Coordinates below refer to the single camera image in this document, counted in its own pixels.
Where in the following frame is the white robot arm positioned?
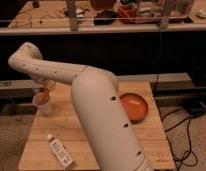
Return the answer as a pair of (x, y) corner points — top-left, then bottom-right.
(8, 42), (154, 171)

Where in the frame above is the background wooden workbench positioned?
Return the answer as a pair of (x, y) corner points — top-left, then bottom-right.
(0, 0), (206, 35)

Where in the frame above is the clear plastic bottle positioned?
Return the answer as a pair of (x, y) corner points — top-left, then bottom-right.
(47, 134), (74, 170)

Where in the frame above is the black object on workbench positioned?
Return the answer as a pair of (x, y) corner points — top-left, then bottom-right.
(93, 10), (117, 25)

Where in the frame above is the orange bowl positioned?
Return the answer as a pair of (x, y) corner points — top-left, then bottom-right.
(120, 93), (148, 121)

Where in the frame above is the black power adapter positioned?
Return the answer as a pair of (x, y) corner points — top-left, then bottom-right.
(183, 101), (206, 118)

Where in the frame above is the left metal post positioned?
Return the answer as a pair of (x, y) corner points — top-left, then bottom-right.
(66, 0), (78, 31)

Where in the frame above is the metal post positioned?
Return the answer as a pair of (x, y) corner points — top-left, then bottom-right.
(66, 0), (78, 31)
(159, 0), (172, 29)

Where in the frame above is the right metal post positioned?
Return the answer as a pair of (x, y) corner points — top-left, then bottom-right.
(159, 0), (172, 29)

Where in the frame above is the black floor cable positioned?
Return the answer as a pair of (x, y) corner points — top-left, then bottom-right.
(161, 106), (199, 168)

